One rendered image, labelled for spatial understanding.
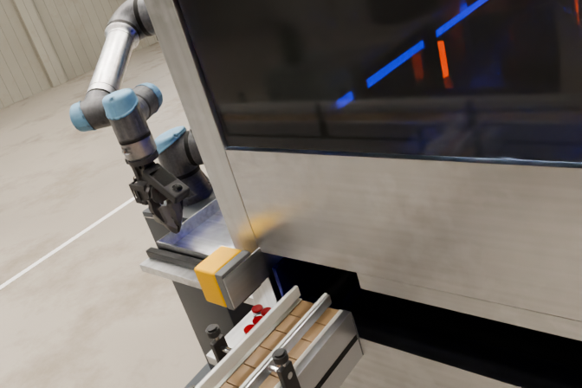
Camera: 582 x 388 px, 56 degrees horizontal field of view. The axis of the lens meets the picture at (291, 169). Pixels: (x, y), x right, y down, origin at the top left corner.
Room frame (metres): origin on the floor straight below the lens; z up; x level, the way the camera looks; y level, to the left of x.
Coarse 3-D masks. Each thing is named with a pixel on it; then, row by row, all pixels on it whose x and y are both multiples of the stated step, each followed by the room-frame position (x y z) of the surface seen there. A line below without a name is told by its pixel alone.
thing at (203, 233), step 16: (208, 208) 1.29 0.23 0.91; (192, 224) 1.24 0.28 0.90; (208, 224) 1.24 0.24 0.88; (224, 224) 1.22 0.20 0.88; (160, 240) 1.17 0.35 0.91; (176, 240) 1.20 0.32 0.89; (192, 240) 1.19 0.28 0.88; (208, 240) 1.16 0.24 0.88; (224, 240) 1.14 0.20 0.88; (192, 256) 1.08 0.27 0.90
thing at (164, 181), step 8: (152, 168) 1.19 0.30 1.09; (160, 168) 1.20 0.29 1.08; (144, 176) 1.18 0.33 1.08; (152, 176) 1.17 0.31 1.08; (160, 176) 1.17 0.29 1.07; (168, 176) 1.17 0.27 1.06; (152, 184) 1.17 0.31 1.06; (160, 184) 1.15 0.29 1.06; (168, 184) 1.15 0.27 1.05; (176, 184) 1.14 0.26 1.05; (184, 184) 1.15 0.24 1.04; (160, 192) 1.15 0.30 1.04; (168, 192) 1.13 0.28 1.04; (176, 192) 1.13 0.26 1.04; (184, 192) 1.13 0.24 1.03; (176, 200) 1.12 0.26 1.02
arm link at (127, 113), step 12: (108, 96) 1.20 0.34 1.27; (120, 96) 1.19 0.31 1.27; (132, 96) 1.20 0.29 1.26; (108, 108) 1.18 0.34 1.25; (120, 108) 1.18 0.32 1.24; (132, 108) 1.19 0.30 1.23; (144, 108) 1.23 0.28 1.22; (120, 120) 1.18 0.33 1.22; (132, 120) 1.18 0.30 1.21; (144, 120) 1.21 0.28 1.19; (120, 132) 1.18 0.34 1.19; (132, 132) 1.18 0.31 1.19; (144, 132) 1.19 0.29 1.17; (120, 144) 1.19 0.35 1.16
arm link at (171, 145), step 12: (168, 132) 1.70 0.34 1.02; (180, 132) 1.65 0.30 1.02; (156, 144) 1.64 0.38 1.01; (168, 144) 1.63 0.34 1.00; (180, 144) 1.63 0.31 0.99; (168, 156) 1.63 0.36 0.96; (180, 156) 1.62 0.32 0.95; (168, 168) 1.63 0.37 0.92; (180, 168) 1.63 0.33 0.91; (192, 168) 1.64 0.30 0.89
